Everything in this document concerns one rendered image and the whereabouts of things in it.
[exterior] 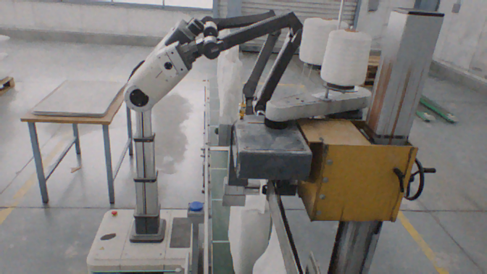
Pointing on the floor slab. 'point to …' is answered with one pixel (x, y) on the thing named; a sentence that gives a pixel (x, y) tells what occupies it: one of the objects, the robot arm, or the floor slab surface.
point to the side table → (78, 140)
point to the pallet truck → (435, 111)
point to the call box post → (194, 248)
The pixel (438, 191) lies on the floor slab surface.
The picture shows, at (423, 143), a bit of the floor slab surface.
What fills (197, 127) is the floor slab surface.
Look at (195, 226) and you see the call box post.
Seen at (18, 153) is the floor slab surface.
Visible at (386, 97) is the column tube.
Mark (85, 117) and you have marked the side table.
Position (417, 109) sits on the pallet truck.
